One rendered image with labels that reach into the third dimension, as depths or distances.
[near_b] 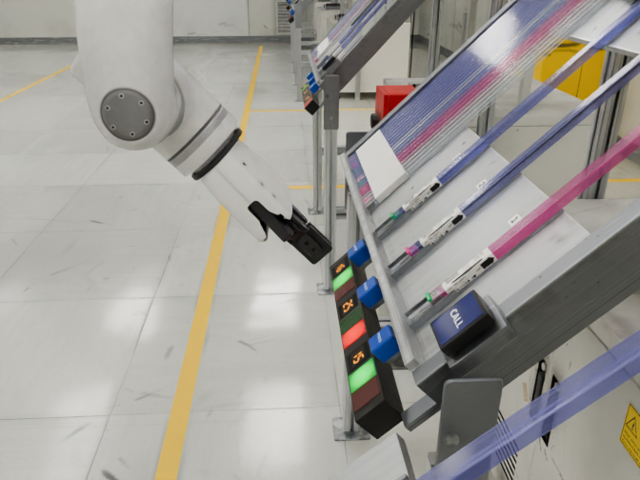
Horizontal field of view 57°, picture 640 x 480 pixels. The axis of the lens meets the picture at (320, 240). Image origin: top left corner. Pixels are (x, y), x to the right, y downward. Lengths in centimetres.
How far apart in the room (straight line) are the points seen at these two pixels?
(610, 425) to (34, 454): 127
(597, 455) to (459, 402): 48
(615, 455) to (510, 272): 40
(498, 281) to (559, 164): 161
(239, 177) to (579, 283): 34
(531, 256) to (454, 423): 17
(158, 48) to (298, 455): 114
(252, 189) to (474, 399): 30
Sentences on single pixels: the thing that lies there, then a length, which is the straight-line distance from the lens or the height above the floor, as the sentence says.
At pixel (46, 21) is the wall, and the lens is 985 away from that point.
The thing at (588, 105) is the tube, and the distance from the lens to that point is 72.
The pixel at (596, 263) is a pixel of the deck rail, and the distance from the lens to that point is 54.
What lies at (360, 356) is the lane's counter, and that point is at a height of 66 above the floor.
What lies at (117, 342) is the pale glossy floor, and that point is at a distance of 196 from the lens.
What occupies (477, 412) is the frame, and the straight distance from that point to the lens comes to 53.
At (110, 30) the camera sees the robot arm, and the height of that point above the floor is 102.
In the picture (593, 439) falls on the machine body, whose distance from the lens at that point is 97.
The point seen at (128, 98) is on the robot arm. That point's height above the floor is 96.
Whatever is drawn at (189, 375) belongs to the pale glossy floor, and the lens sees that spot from 177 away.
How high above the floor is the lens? 107
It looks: 25 degrees down
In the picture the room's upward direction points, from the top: straight up
